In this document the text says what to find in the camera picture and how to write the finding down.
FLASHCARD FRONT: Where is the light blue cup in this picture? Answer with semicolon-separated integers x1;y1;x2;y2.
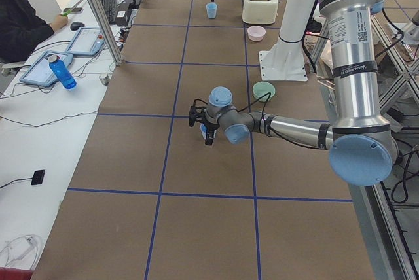
200;124;217;140
206;2;217;19

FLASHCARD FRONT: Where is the cream toaster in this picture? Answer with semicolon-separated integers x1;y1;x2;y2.
242;0;279;24

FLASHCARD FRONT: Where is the pink bowl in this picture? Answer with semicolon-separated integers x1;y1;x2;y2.
247;26;266;42

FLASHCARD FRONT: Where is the green bowl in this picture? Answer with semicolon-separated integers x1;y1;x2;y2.
252;81;276;102

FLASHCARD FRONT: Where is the black keyboard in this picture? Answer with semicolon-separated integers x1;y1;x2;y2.
100;0;117;24

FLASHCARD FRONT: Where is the teach pendant tablet far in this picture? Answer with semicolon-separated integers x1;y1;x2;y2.
65;27;104;57

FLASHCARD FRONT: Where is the teach pendant tablet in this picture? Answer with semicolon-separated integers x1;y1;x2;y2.
65;27;104;57
20;50;73;87

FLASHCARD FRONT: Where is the smartphone on desk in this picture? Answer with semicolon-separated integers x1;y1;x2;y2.
63;7;83;16

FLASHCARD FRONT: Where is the black computer mouse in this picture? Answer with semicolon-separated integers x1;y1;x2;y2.
70;22;85;31

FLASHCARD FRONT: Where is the blue water bottle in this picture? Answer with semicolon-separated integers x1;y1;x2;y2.
46;54;77;90

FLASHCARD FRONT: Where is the small black box device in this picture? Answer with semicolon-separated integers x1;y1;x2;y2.
31;169;45;186

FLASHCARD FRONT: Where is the teach pendant tablet near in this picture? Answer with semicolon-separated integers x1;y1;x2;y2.
20;50;73;87

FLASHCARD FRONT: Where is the seated person in black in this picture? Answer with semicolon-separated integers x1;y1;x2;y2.
1;0;68;62

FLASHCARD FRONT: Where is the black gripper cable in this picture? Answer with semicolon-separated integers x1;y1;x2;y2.
237;92;328;150

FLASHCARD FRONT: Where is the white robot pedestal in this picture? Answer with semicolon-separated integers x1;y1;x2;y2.
259;0;316;82

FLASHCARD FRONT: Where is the aluminium frame post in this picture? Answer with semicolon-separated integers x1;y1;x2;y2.
87;0;122;66

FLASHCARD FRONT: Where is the white cable bundle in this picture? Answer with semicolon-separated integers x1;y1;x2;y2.
0;234;42;270

